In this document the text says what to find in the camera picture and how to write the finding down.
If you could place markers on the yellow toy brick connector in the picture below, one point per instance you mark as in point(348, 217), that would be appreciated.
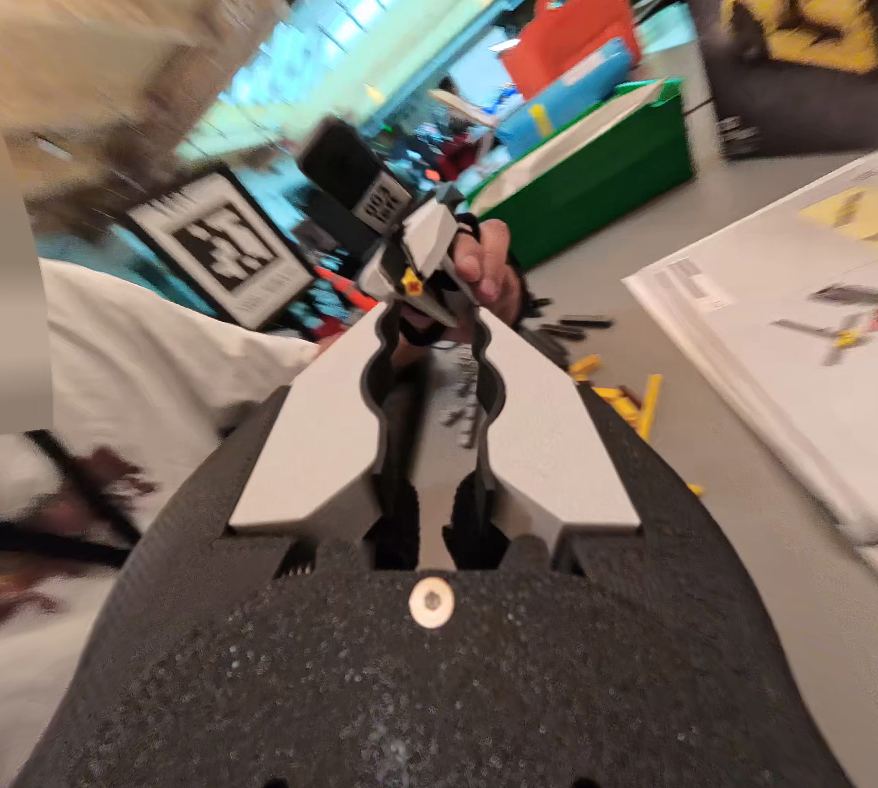
point(411, 282)

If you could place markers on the white paper sheet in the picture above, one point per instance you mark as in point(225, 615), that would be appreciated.
point(549, 157)

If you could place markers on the white instruction booklet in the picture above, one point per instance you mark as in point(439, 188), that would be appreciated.
point(754, 322)

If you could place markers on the black toy car set box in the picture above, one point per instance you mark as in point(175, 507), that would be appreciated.
point(754, 102)

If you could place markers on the orange traffic cone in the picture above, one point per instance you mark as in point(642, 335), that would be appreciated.
point(350, 291)

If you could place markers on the orange carry case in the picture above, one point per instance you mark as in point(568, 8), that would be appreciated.
point(576, 27)

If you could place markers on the black framed marker sign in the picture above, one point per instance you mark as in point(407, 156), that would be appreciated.
point(226, 246)

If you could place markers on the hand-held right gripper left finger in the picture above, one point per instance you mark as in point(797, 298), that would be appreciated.
point(315, 452)

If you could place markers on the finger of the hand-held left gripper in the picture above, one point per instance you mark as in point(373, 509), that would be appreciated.
point(432, 236)
point(381, 274)

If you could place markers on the pile of toy brick pieces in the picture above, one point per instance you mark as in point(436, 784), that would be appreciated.
point(583, 322)

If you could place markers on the person's left hand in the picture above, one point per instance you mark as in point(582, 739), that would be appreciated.
point(490, 267)

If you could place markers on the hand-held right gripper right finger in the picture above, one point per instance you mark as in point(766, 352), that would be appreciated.
point(555, 452)

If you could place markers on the green plastic bin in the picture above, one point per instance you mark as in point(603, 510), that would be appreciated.
point(603, 191)

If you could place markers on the blue roll bag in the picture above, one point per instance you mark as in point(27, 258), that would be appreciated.
point(569, 95)

